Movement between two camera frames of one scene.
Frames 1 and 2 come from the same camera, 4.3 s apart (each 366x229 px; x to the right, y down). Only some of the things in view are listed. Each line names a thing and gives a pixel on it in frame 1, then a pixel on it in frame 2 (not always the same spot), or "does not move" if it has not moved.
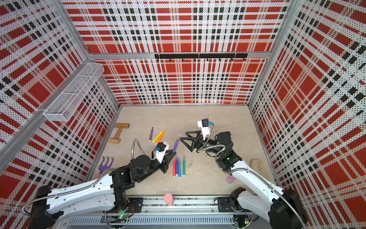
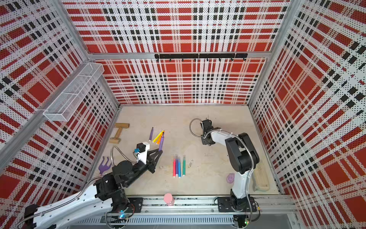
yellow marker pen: x=157 y=136 does not move
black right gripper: x=199 y=140 → x=204 y=142
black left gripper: x=165 y=163 → x=150 y=160
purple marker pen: x=151 y=135 does not move
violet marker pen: x=176 y=144 → x=161 y=142
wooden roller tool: x=116 y=140 does not move
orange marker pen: x=159 y=138 does not move
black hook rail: x=207 y=56 does not move
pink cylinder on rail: x=168 y=199 does not move
